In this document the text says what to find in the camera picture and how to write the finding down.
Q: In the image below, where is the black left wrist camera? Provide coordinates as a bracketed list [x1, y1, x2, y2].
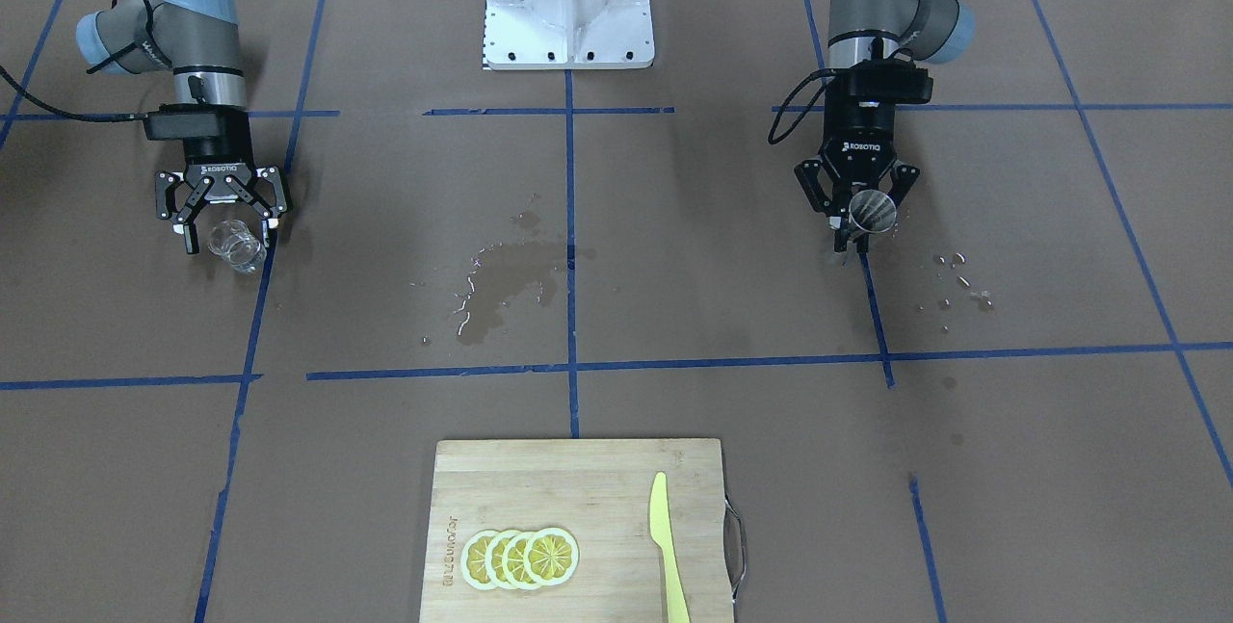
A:
[829, 60, 935, 105]

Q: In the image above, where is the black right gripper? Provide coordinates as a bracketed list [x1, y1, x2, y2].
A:
[157, 113, 292, 253]

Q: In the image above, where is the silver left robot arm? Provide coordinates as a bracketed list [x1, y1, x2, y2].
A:
[797, 0, 975, 254]

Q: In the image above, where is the yellow plastic knife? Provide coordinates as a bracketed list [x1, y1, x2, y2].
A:
[649, 471, 690, 622]

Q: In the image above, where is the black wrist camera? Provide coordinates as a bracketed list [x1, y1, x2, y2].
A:
[143, 104, 248, 141]
[829, 60, 935, 105]

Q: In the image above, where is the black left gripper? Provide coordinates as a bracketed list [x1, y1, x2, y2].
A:
[794, 68, 921, 253]

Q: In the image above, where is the clear glass cup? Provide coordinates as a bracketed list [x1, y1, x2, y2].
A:
[207, 220, 266, 273]

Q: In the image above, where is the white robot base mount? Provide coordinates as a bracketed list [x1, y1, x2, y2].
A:
[482, 0, 656, 72]

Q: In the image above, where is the steel measuring jigger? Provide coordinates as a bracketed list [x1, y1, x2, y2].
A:
[830, 189, 898, 254]

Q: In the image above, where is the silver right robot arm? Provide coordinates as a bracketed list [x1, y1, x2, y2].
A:
[76, 0, 291, 254]

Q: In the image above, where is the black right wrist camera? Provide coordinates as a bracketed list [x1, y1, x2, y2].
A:
[143, 104, 248, 141]

